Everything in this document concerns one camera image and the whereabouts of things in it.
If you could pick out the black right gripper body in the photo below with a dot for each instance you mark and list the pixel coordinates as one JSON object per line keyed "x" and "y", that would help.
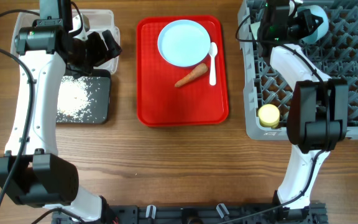
{"x": 299, "y": 27}

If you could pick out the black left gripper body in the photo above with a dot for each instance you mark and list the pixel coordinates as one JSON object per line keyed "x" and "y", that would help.
{"x": 91, "y": 52}

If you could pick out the light blue bowl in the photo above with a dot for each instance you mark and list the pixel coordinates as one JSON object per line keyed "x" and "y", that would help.
{"x": 322, "y": 29}

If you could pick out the white rice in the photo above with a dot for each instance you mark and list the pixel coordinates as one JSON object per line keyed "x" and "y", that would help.
{"x": 76, "y": 98}

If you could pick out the large light blue plate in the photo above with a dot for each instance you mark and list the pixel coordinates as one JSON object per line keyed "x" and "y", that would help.
{"x": 183, "y": 43}

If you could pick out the white plastic spoon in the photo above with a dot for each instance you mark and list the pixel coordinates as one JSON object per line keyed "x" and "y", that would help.
{"x": 213, "y": 51}

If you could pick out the orange carrot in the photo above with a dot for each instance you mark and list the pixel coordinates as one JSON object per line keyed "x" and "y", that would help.
{"x": 198, "y": 71}

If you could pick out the yellow plastic cup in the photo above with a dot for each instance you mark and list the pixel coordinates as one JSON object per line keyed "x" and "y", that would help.
{"x": 269, "y": 116}

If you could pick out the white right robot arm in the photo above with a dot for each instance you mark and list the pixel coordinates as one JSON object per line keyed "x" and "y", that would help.
{"x": 317, "y": 119}

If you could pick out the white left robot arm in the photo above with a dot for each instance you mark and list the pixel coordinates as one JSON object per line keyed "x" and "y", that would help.
{"x": 31, "y": 171}

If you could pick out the black waste tray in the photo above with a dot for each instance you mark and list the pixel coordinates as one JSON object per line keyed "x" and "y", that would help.
{"x": 85, "y": 96}

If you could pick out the grey dishwasher rack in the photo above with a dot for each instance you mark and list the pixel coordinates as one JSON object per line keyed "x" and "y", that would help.
{"x": 336, "y": 54}

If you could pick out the red plastic tray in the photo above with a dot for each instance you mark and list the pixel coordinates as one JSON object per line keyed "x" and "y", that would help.
{"x": 159, "y": 102}

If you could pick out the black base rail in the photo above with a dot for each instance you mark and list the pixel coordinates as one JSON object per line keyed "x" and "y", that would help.
{"x": 247, "y": 214}

